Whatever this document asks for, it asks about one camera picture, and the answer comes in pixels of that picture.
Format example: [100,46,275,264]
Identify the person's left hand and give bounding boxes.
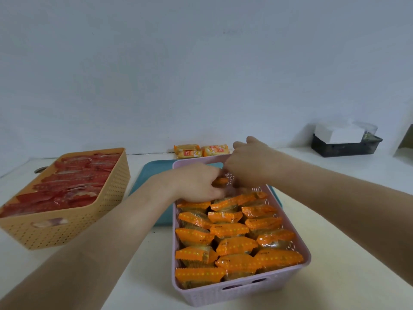
[167,163,227,203]

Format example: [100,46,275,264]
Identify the person's right hand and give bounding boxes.
[223,136,285,191]

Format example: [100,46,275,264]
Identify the person's left forearm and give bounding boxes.
[0,172,176,310]

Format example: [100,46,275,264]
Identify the person's right forearm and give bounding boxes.
[274,148,413,287]

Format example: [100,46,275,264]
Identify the rows of orange wrapped cakes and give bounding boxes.
[174,190,305,290]

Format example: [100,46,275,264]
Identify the teal plastic tray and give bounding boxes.
[128,160,283,227]

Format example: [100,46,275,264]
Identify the pink plastic woven basket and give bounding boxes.
[171,154,312,308]

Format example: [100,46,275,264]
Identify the white paper box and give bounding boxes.
[314,121,365,145]

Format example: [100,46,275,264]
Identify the black plastic box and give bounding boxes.
[311,133,383,158]

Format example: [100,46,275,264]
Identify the tan plastic woven basket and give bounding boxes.
[0,147,131,251]

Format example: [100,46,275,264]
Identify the clear plastic cup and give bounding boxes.
[353,121,378,141]

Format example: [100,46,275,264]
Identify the pile of red packets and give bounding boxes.
[0,152,122,228]

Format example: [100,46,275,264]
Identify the leaning flat board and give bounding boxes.
[393,124,413,158]

